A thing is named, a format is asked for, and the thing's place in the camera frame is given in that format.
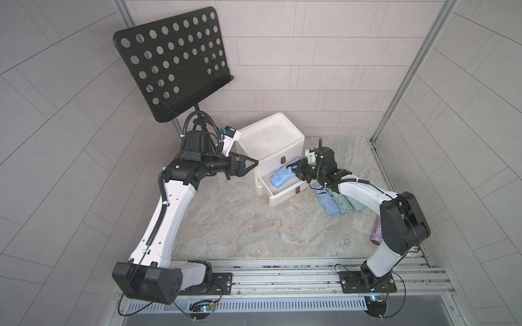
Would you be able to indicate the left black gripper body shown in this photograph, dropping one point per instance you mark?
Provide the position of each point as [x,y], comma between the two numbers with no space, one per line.
[228,168]

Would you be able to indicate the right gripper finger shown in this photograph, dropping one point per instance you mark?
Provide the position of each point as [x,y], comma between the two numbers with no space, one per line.
[296,165]
[299,174]

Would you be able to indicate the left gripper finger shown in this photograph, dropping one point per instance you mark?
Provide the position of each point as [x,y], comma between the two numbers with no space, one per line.
[248,160]
[244,170]

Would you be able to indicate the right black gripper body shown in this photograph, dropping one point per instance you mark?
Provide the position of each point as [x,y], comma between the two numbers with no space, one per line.
[314,171]

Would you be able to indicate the blue umbrella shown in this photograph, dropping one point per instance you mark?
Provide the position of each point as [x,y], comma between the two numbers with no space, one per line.
[282,175]
[327,202]

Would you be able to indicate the white three-drawer cabinet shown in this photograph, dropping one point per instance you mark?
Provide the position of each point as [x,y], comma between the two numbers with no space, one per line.
[275,142]

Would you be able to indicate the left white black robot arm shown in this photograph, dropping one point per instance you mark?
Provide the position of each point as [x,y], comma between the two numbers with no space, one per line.
[150,274]

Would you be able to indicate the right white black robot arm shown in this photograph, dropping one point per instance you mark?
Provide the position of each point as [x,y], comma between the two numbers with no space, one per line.
[403,224]

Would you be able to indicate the green folded umbrella left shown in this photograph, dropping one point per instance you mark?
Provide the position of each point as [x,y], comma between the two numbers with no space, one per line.
[342,203]

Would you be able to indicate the green folded umbrella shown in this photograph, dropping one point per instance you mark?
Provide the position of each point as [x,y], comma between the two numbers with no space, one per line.
[342,203]
[356,205]

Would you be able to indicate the green folded umbrella right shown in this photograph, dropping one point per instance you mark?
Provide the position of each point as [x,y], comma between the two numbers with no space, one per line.
[356,205]

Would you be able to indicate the purple glitter bottle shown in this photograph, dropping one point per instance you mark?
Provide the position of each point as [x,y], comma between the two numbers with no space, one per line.
[377,237]

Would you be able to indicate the black perforated music stand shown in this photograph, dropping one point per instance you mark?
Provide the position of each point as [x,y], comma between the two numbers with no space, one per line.
[178,62]

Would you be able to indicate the right circuit board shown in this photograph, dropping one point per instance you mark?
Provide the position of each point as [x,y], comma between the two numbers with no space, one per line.
[376,306]

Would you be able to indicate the circuit board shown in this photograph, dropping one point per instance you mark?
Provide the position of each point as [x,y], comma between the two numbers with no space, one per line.
[376,306]
[200,310]

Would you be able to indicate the left circuit board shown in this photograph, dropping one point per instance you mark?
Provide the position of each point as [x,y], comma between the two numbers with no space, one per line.
[200,310]

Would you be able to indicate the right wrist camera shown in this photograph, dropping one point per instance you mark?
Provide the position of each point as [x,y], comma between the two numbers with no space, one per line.
[313,156]

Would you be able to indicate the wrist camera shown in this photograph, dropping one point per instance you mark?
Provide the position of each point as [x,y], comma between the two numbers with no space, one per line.
[313,156]
[229,136]

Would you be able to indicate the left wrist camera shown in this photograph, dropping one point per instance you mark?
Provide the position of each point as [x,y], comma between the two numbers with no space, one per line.
[229,136]

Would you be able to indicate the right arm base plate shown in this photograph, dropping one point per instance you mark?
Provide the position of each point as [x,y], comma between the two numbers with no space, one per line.
[357,282]

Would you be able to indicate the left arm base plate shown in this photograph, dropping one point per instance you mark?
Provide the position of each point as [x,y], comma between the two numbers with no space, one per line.
[219,284]

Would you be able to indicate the aluminium mounting rail frame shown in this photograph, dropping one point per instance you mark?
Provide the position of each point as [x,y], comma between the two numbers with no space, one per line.
[300,285]

